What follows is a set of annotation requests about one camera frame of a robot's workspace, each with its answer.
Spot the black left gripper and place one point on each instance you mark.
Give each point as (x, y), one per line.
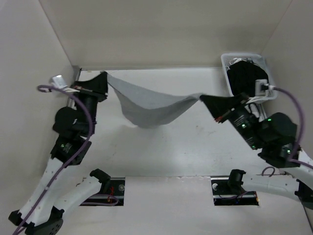
(98, 87)

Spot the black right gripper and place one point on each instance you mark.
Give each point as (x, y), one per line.
(218, 105)

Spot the grey tank top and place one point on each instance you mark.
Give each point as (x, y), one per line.
(149, 109)

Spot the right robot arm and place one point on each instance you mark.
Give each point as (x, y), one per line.
(275, 137)

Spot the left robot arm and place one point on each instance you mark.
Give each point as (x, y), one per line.
(43, 214)

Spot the black tank top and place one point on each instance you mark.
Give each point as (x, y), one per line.
(242, 76)

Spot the white tank top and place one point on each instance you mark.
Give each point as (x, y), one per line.
(235, 60)

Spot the white plastic basket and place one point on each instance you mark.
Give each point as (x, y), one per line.
(252, 58)

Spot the left aluminium table rail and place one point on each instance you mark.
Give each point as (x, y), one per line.
(69, 144)

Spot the aluminium table rail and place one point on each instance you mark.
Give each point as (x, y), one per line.
(262, 112)
(69, 144)

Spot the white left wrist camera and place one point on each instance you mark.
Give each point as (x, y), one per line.
(58, 82)

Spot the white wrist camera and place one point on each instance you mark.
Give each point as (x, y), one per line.
(262, 88)
(58, 82)

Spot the right aluminium table rail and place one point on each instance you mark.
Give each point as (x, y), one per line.
(262, 112)

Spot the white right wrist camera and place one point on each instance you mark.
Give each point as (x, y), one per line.
(262, 88)

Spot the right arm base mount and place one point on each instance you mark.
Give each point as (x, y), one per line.
(224, 196)

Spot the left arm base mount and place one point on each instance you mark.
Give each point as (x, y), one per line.
(110, 196)

